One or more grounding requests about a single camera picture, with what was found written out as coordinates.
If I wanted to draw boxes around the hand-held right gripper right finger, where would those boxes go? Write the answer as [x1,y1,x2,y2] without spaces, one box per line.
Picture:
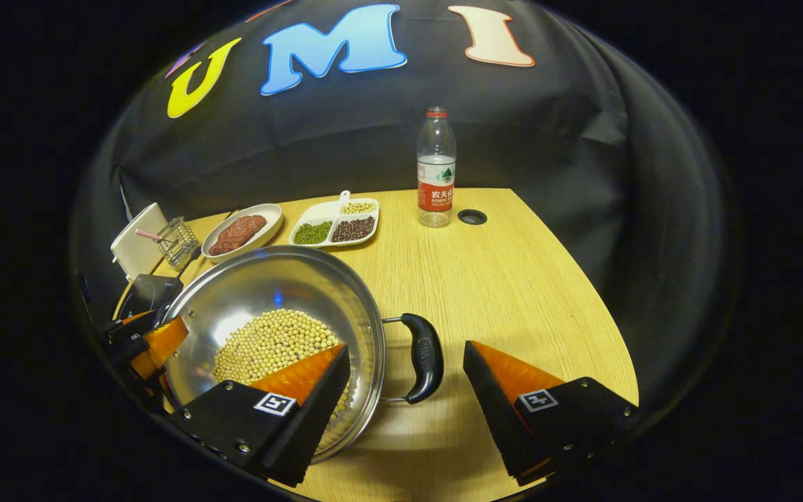
[463,340,639,487]

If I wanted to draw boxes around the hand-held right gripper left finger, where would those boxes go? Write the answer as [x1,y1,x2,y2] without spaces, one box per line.
[165,343,351,487]

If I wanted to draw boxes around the black induction cooktop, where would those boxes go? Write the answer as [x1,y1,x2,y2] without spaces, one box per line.
[114,273,184,321]

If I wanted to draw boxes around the pile of soybeans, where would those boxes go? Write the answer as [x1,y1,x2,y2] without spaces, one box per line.
[213,309,357,419]

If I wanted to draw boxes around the stainless steel pot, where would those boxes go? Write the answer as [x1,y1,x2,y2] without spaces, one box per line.
[162,245,445,464]

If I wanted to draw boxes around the white toaster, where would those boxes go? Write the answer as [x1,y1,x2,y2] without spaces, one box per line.
[110,203,169,282]

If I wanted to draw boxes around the clear glass container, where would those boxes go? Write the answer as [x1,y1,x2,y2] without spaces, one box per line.
[158,217,200,271]

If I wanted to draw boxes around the red meat slices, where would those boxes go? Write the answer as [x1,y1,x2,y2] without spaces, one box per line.
[208,215,268,257]

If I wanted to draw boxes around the white oval plate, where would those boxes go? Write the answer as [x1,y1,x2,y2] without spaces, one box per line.
[201,203,284,264]

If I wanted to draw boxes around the pile of green mung beans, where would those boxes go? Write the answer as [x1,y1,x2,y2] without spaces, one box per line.
[293,221,333,245]

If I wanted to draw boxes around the pile of dark red beans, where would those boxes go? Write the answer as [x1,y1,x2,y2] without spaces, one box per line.
[332,216,376,243]

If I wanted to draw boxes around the white divided dish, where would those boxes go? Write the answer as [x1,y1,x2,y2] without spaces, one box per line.
[289,190,380,248]

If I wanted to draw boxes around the clear plastic water bottle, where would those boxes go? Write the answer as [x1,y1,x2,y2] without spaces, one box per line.
[416,107,457,229]

